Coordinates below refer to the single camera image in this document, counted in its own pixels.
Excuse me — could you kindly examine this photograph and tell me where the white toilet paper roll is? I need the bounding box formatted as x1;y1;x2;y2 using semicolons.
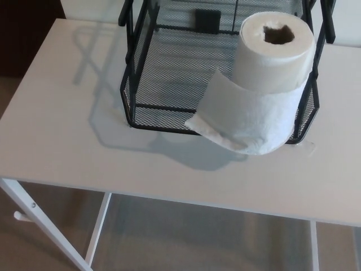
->
184;12;316;156

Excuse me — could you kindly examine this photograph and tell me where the black mesh file tray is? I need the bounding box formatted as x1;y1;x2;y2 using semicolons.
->
117;0;336;143

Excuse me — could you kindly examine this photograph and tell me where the dark brown furniture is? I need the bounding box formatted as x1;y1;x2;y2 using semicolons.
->
0;0;67;78

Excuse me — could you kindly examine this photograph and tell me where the white metal desk frame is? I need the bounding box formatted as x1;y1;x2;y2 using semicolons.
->
0;177;361;271

